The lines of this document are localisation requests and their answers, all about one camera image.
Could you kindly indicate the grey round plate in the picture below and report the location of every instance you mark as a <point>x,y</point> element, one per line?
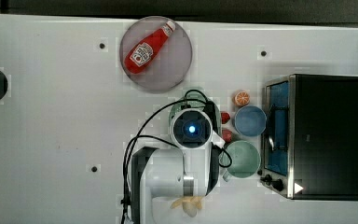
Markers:
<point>169,68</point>

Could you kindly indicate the green mug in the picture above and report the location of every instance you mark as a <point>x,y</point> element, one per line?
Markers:
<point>241,160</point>

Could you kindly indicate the red toy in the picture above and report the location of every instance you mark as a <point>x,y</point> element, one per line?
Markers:
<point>227,135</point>
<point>225,117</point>

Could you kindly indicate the blue bowl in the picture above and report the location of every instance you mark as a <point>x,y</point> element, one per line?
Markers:
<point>250,121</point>

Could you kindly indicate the black toaster oven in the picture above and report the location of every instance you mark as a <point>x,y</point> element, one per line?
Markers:
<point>310,146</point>

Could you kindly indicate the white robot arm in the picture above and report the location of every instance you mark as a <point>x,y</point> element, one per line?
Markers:
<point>191,168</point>

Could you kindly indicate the red ketchup bottle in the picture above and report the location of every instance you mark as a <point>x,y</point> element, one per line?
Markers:
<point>146,50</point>

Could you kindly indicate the red toy upper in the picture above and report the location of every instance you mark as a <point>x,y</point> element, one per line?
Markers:
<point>225,117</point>

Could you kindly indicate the peeled banana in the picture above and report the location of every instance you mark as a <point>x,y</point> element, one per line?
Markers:
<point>190,204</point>

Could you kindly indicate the red toy lower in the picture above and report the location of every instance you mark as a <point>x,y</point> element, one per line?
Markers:
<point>227,135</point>

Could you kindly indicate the orange slice toy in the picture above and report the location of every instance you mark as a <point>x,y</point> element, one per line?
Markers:
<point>241,98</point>

